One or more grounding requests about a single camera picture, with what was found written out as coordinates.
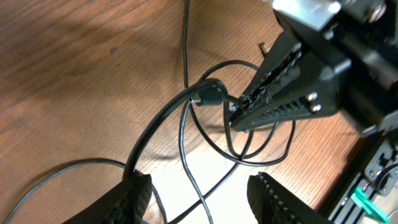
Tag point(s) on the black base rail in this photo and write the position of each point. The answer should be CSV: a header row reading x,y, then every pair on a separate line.
x,y
372,173

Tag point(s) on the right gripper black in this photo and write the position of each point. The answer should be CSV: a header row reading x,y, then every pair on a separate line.
x,y
358,46

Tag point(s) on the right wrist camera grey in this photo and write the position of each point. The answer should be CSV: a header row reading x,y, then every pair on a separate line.
x,y
315,14

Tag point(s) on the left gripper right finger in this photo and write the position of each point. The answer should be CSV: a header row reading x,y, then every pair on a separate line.
x,y
271,202

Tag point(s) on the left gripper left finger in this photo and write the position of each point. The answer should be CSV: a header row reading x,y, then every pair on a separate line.
x,y
126,203

